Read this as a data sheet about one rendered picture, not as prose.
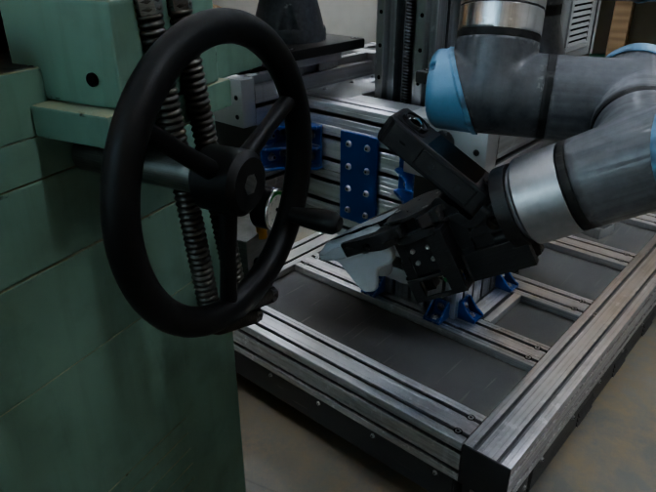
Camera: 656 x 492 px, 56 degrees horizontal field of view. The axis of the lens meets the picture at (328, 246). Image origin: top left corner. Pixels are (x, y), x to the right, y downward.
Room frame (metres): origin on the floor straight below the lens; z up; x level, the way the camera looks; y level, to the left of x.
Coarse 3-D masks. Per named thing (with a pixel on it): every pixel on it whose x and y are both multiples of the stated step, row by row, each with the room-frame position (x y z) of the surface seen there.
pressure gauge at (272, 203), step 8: (264, 192) 0.80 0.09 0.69; (272, 192) 0.80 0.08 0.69; (280, 192) 0.82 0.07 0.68; (264, 200) 0.79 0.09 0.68; (272, 200) 0.80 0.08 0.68; (256, 208) 0.79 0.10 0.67; (264, 208) 0.78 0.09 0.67; (272, 208) 0.80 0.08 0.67; (256, 216) 0.79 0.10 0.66; (264, 216) 0.78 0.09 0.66; (272, 216) 0.80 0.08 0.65; (256, 224) 0.79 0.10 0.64; (264, 224) 0.78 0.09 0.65; (272, 224) 0.80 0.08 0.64; (264, 232) 0.81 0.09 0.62
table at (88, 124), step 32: (0, 64) 0.58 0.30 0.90; (224, 64) 0.82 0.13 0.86; (256, 64) 0.89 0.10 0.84; (0, 96) 0.53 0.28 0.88; (32, 96) 0.56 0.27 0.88; (224, 96) 0.66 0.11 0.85; (0, 128) 0.53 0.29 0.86; (32, 128) 0.56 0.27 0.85; (64, 128) 0.54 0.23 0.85; (96, 128) 0.52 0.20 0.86
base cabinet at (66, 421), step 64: (0, 320) 0.49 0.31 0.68; (64, 320) 0.55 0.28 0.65; (128, 320) 0.62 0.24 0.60; (0, 384) 0.47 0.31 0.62; (64, 384) 0.53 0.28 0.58; (128, 384) 0.60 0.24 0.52; (192, 384) 0.70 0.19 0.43; (0, 448) 0.45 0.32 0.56; (64, 448) 0.51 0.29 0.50; (128, 448) 0.59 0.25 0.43; (192, 448) 0.69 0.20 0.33
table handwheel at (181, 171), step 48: (192, 48) 0.48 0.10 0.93; (288, 48) 0.61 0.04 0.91; (144, 96) 0.43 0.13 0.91; (288, 96) 0.62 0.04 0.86; (144, 144) 0.42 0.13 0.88; (288, 144) 0.63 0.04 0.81; (192, 192) 0.51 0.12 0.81; (240, 192) 0.50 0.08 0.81; (288, 192) 0.62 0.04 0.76; (288, 240) 0.59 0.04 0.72; (144, 288) 0.40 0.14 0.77; (240, 288) 0.53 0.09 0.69; (192, 336) 0.45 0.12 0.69
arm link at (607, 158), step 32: (640, 96) 0.47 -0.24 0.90; (608, 128) 0.45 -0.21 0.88; (640, 128) 0.43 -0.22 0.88; (576, 160) 0.44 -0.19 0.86; (608, 160) 0.43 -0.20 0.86; (640, 160) 0.42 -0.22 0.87; (576, 192) 0.43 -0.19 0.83; (608, 192) 0.42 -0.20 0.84; (640, 192) 0.41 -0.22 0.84; (608, 224) 0.44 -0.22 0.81
